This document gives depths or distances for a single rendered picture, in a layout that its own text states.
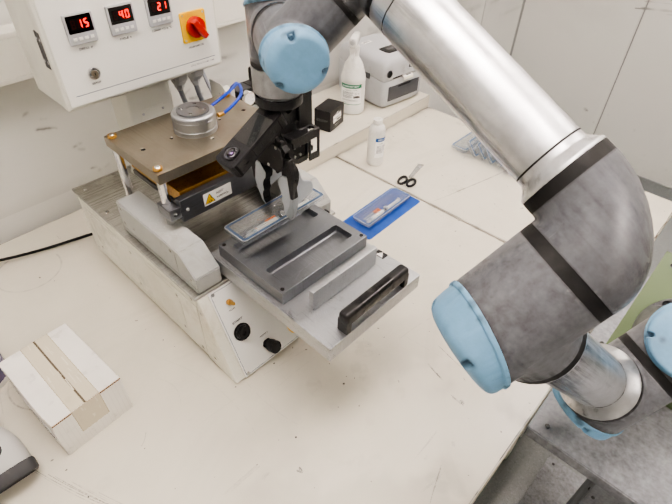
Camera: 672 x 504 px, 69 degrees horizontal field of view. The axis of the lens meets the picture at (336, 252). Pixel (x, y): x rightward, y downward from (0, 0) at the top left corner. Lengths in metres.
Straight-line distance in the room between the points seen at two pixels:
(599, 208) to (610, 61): 2.60
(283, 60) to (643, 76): 2.60
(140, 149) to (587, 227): 0.71
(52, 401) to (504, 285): 0.72
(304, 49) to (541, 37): 2.65
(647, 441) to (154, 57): 1.12
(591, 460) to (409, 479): 0.31
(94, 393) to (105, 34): 0.60
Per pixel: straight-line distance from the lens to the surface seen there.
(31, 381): 0.98
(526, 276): 0.48
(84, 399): 0.91
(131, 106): 1.08
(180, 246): 0.87
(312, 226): 0.88
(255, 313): 0.94
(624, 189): 0.50
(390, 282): 0.77
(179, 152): 0.90
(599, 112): 3.15
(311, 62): 0.59
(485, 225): 1.35
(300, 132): 0.78
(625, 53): 3.04
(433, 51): 0.54
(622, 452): 1.02
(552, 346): 0.51
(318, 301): 0.77
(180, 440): 0.93
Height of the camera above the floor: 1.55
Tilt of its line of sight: 42 degrees down
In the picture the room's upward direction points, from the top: 2 degrees clockwise
